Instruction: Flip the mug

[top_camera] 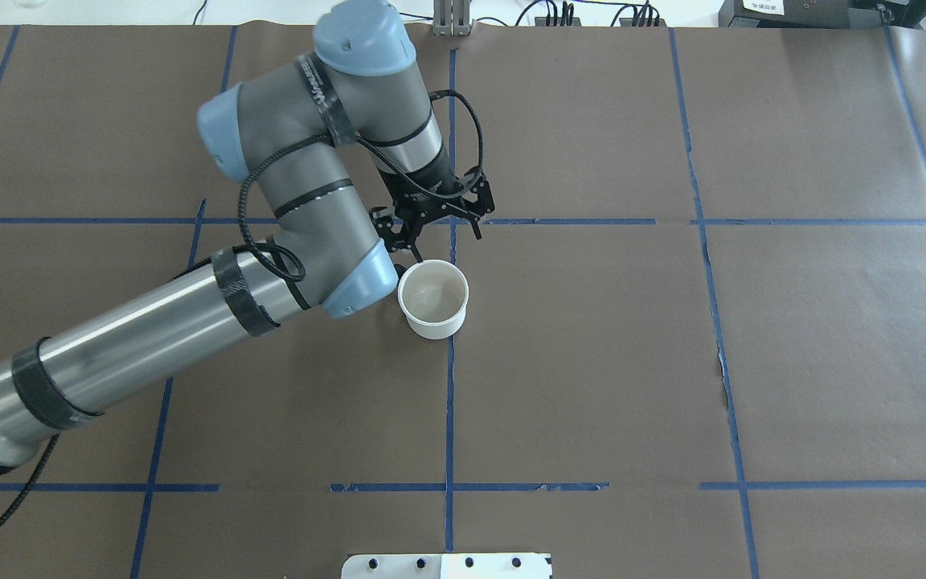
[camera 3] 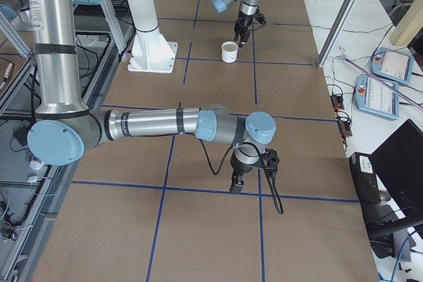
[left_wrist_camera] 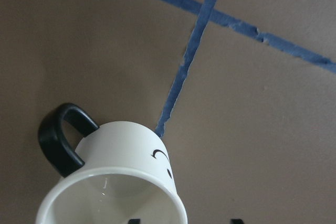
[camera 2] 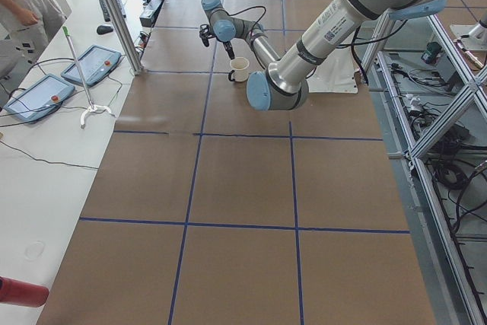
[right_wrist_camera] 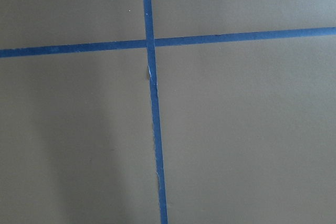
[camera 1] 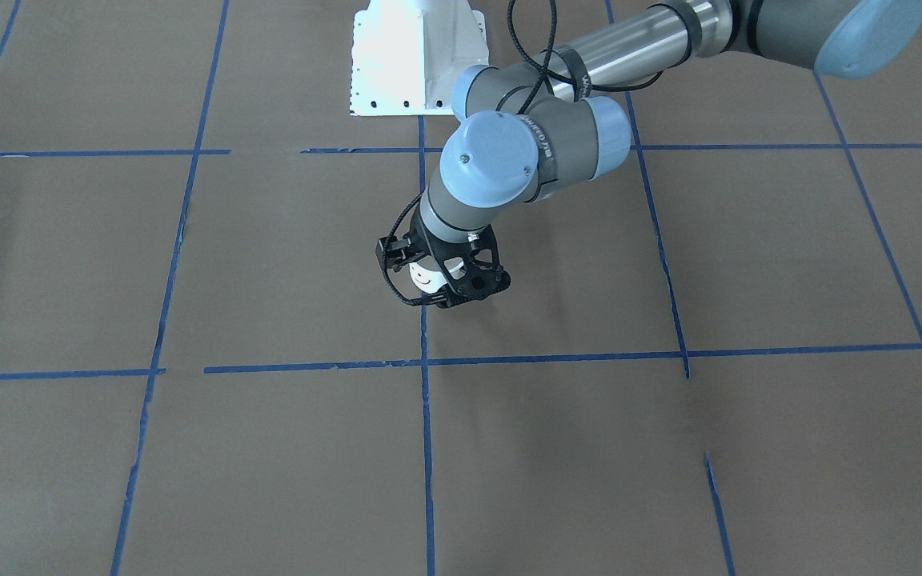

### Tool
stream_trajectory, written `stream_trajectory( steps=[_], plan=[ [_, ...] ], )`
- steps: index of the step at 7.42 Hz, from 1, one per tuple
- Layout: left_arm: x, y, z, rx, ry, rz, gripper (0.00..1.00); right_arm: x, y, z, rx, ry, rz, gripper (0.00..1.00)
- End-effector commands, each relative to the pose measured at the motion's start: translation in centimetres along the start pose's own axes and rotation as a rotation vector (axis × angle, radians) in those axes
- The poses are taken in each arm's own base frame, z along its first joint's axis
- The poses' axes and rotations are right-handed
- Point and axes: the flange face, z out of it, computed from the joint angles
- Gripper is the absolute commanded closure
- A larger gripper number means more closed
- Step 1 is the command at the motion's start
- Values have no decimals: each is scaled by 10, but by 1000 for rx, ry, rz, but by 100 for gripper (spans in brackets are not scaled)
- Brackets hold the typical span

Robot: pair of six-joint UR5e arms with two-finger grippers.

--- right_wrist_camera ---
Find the blue tape strip lengthwise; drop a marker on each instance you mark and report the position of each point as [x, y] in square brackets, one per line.
[150, 47]

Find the brown paper table cover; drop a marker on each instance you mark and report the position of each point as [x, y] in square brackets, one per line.
[247, 127]

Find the blue tape strip crosswise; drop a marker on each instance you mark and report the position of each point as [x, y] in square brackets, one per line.
[163, 42]

